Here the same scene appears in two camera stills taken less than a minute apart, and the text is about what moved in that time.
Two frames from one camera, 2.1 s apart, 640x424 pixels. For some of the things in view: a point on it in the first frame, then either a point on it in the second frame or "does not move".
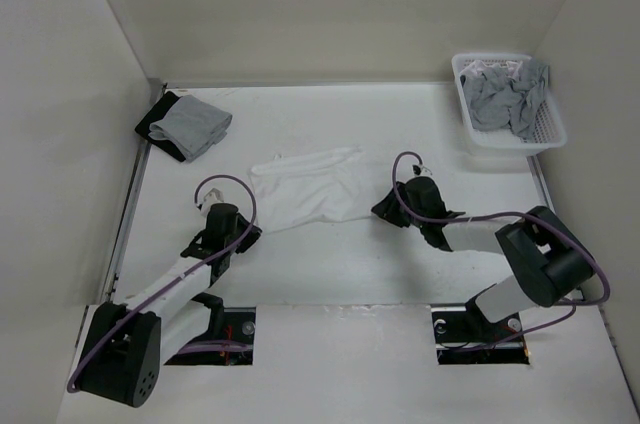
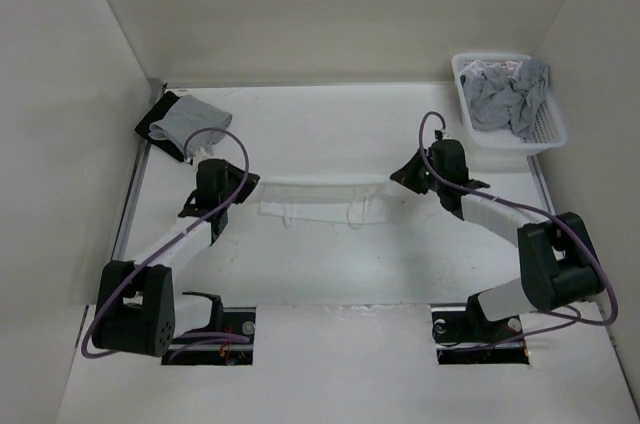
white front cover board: (375, 364) does not move
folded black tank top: (160, 113) does not move
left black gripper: (250, 240) → (250, 184)
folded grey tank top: (193, 125) does not move
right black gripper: (388, 209) → (406, 174)
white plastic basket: (549, 129) does not move
